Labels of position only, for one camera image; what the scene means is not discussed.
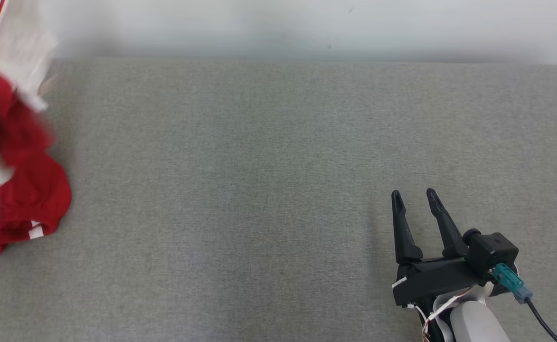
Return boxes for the black right camera cable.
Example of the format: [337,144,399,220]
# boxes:
[525,297,557,342]

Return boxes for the teal camera cable connector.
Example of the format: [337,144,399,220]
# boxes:
[491,264,533,304]

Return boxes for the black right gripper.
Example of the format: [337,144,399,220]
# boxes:
[391,188,492,307]

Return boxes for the thin white red wire bundle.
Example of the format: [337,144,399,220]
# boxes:
[408,284,474,342]

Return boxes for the red shorts with white trim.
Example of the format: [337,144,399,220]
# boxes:
[0,151,73,260]

